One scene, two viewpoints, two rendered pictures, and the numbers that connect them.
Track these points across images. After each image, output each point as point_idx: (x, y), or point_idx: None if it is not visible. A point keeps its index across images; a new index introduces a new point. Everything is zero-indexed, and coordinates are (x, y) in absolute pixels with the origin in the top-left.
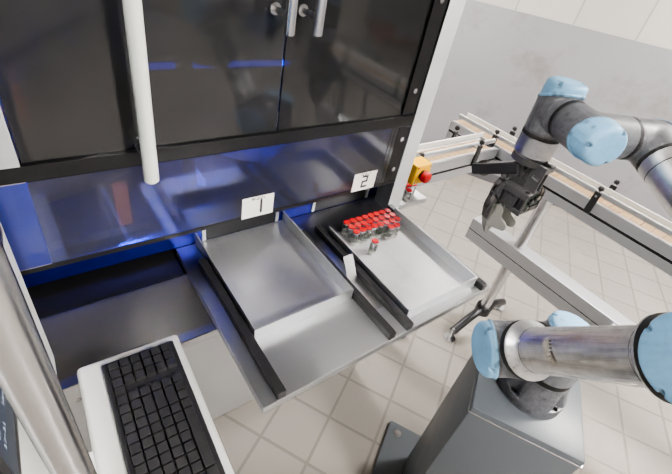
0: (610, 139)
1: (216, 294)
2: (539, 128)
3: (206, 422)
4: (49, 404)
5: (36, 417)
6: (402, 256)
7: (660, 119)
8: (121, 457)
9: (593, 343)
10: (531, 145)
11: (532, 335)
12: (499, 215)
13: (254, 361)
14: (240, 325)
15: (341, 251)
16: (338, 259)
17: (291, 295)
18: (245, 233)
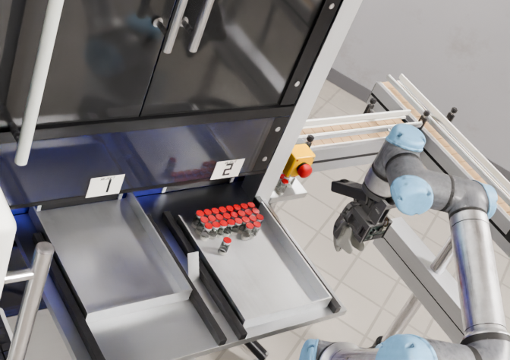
0: (417, 197)
1: (49, 273)
2: (382, 168)
3: None
4: (36, 312)
5: (29, 317)
6: (256, 261)
7: (478, 181)
8: None
9: (367, 359)
10: (375, 181)
11: (341, 354)
12: (347, 238)
13: (83, 342)
14: (73, 307)
15: (187, 246)
16: (183, 254)
17: (126, 285)
18: (83, 209)
